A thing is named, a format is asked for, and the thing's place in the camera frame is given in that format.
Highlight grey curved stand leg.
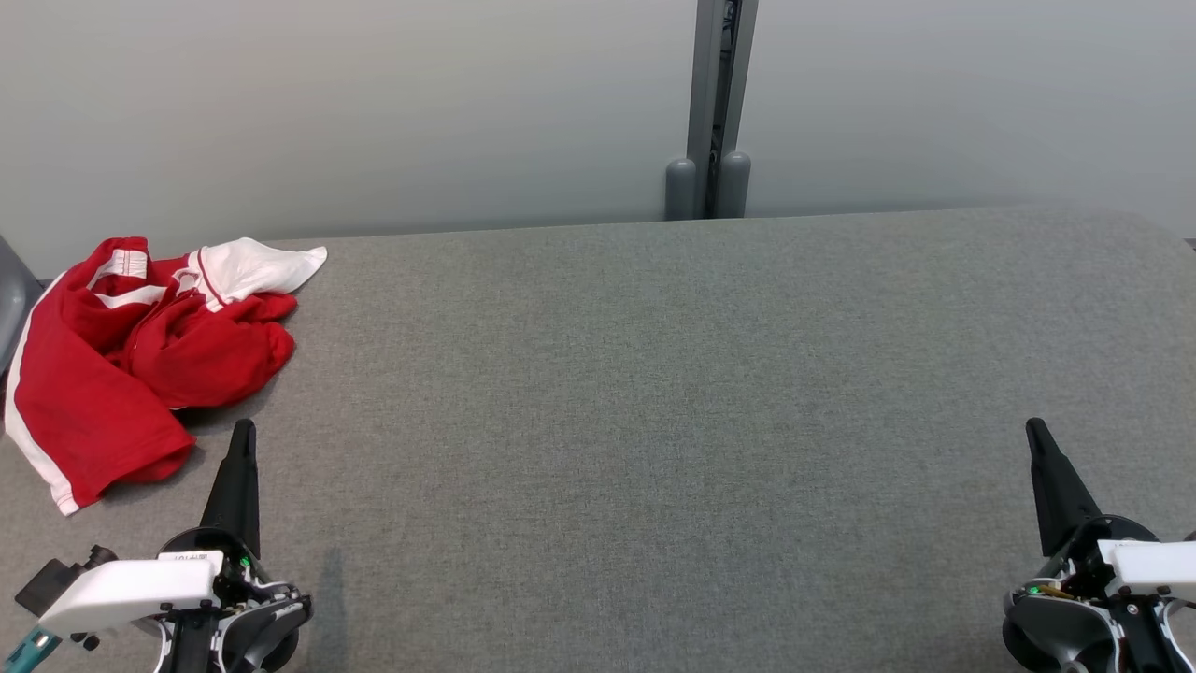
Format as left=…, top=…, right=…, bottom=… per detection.
left=0, top=236, right=43, bottom=377

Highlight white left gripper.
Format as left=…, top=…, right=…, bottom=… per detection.
left=37, top=419, right=314, bottom=673

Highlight grey rounded post foot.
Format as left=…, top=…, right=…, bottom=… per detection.
left=718, top=150, right=752, bottom=219
left=664, top=157, right=699, bottom=222

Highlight red shorts with white stripe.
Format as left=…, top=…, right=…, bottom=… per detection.
left=5, top=236, right=197, bottom=516

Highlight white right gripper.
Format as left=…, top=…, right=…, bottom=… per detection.
left=1003, top=418, right=1196, bottom=673

